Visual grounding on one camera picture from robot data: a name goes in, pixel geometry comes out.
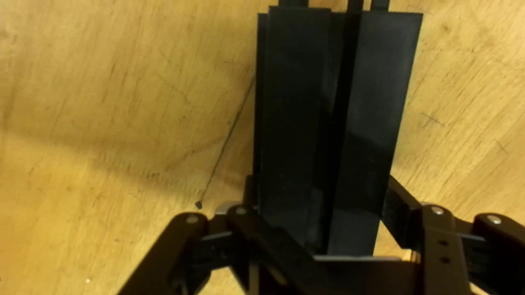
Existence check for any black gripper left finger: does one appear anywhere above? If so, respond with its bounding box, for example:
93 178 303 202
116 174 316 295

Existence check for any black grooved rail piece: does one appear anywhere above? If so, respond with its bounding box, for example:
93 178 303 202
251 0 367 220
265 0 425 260

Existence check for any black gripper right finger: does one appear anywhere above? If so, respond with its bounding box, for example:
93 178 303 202
382 174 525 295

